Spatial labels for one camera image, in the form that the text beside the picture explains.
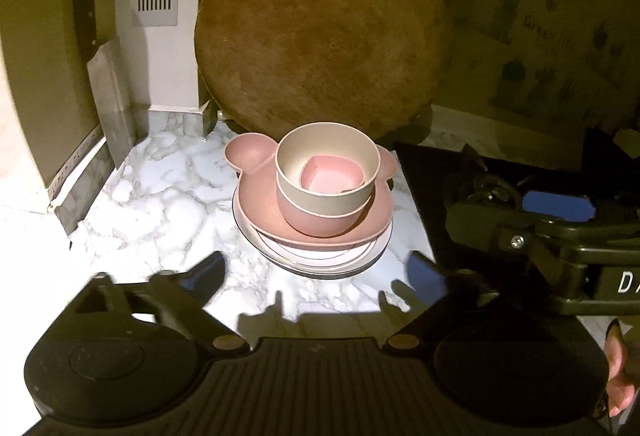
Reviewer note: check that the plant print wall sticker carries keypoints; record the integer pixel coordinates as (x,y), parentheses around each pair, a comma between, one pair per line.
(550,66)

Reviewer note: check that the beige bowl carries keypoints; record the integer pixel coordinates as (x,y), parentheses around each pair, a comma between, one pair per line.
(325,136)

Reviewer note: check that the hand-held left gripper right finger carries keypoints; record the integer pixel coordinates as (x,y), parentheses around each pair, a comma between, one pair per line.
(427,278)

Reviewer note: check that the small white plate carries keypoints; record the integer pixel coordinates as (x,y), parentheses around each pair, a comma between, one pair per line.
(300,251)

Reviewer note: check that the pink bowl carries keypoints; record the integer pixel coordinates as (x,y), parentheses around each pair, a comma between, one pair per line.
(320,222)

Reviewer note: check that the black gas stove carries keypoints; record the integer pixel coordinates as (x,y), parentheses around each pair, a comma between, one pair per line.
(430,176)

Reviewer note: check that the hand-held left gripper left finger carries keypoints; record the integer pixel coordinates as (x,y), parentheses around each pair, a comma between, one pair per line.
(207,276)

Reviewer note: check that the large white plate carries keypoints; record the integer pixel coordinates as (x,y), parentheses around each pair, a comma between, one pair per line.
(330,269)

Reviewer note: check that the person's right hand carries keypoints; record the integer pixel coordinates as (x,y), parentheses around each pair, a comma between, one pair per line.
(617,366)

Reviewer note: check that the round wooden cutting board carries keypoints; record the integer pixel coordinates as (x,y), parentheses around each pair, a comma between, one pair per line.
(320,26)

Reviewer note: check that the small pink heart-shaped dish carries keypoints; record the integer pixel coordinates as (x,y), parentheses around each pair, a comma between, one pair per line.
(325,176)

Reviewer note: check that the pink bear-shaped plate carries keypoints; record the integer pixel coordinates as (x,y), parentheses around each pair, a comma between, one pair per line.
(250,196)

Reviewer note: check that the patterned edge tape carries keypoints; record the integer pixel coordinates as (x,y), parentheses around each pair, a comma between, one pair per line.
(75,164)

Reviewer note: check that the steel cleaver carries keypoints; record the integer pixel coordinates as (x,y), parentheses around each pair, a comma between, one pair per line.
(107,91)

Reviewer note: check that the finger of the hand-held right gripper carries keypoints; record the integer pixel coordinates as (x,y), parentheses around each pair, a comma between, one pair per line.
(557,206)
(480,221)

